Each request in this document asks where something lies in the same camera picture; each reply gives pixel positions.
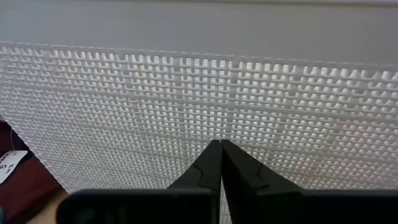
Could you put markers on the white tag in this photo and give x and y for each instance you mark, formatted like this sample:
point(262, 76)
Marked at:
point(11, 161)

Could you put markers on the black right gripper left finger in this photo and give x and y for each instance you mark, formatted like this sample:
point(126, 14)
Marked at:
point(199, 205)

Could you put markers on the maroon cloth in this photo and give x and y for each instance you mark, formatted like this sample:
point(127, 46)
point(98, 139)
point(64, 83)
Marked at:
point(28, 186)

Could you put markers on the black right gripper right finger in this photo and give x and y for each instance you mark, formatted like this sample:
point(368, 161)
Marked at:
point(264, 205)

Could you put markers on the white perforated plastic basket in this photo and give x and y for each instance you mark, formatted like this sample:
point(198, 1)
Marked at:
point(186, 93)

